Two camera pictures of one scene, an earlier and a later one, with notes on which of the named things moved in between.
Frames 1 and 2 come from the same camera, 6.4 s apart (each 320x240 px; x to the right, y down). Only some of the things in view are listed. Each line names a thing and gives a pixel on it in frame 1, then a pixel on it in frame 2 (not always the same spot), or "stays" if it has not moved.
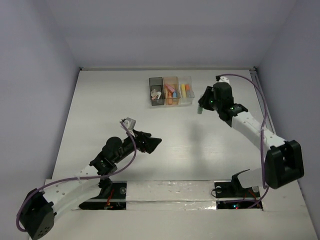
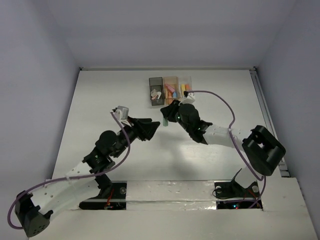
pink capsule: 170,88 stays
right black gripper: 205,100 -> 169,111
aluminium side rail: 264,107 stays
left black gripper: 141,141 -> 138,128
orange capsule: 170,98 stays
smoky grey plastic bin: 157,91 stays
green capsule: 199,110 -> 165,122
